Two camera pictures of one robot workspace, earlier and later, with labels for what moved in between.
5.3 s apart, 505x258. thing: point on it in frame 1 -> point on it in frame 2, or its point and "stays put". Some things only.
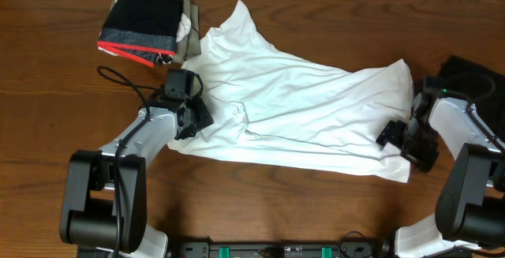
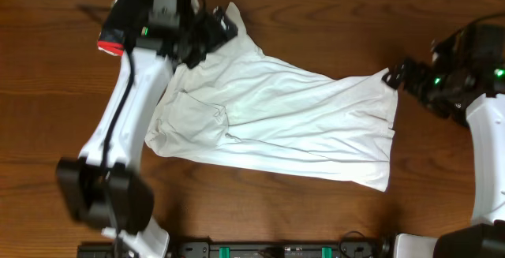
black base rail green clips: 228,249 stays put
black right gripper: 424,159 -> 413,83
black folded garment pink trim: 143,21 stays put
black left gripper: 204,114 -> 213,35
